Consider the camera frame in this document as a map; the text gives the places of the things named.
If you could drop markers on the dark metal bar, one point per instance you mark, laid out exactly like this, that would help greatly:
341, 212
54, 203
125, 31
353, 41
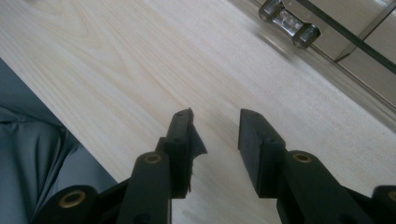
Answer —
351, 35

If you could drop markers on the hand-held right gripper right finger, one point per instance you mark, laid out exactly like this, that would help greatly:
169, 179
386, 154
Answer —
264, 155

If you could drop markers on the grey cloth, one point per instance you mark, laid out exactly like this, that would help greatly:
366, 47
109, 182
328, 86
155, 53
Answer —
34, 155

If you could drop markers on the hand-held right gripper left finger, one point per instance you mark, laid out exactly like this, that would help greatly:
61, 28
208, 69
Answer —
177, 149

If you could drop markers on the shiny metal clamp fitting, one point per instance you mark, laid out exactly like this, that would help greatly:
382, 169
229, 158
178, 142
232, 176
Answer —
289, 23

